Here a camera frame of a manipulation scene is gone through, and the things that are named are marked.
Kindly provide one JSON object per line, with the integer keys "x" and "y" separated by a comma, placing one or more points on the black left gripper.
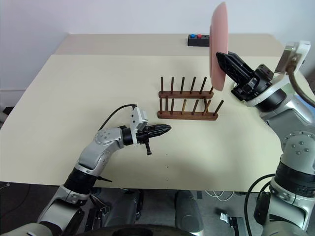
{"x": 142, "y": 136}

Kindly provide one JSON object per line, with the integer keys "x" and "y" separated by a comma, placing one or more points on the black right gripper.
{"x": 253, "y": 86}

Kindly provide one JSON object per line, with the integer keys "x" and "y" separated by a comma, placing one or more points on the pink plate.
{"x": 217, "y": 37}

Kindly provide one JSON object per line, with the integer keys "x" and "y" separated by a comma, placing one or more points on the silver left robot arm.
{"x": 103, "y": 140}

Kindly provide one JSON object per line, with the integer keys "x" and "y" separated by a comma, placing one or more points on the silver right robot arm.
{"x": 295, "y": 147}

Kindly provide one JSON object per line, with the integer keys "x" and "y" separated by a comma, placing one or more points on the wooden dish rack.
{"x": 187, "y": 115}

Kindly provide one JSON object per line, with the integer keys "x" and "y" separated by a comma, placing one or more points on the black button box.
{"x": 198, "y": 43}

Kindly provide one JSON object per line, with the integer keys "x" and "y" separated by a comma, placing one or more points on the red button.
{"x": 199, "y": 37}

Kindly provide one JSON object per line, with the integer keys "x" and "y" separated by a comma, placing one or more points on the black zip tie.
{"x": 104, "y": 179}

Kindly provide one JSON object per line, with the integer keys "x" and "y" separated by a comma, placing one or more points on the small metal clip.
{"x": 224, "y": 217}

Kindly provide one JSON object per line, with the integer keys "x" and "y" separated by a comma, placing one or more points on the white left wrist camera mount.
{"x": 136, "y": 120}

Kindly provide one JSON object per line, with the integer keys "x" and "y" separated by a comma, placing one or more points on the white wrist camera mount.
{"x": 303, "y": 50}
{"x": 136, "y": 120}

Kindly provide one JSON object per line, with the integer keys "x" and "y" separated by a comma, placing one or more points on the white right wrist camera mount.
{"x": 303, "y": 50}

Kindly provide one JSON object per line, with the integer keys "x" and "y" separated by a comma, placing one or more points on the black metal bracket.
{"x": 97, "y": 216}

